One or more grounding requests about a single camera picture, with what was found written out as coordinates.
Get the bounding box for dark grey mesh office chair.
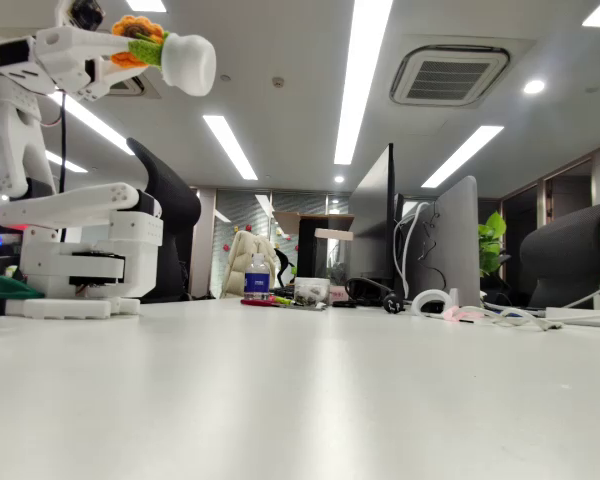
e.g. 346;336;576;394
518;198;600;310

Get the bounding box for black three-pin plug with cable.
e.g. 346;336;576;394
344;277;409;315

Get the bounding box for white hanging cable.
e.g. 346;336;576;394
393;202;431;301

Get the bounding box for green flat mat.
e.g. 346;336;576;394
0;272;46;301

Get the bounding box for brown cardboard box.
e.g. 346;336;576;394
273;210;355;236

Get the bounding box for green leafy plant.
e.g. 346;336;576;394
477;210;511;276

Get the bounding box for white power cable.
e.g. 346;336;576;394
472;305;565;332

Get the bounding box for black camera cable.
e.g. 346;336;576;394
57;92;69;244

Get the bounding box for red white servo wires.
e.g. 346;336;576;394
39;99;64;129

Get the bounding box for black high-back office chair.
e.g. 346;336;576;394
126;137;203;305

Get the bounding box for gripper mounted camera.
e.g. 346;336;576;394
54;0;105;32

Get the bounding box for black hanging cable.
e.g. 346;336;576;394
419;209;449;294

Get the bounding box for beige padded jacket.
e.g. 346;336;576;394
220;230;279;300

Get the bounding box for crochet sunflower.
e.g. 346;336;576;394
110;14;218;98

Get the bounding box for clear plastic container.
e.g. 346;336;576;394
293;277;331;308

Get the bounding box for thin black-edged monitor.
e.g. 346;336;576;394
348;142;406;301

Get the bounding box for clear water bottle blue label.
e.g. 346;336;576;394
243;252;272;302

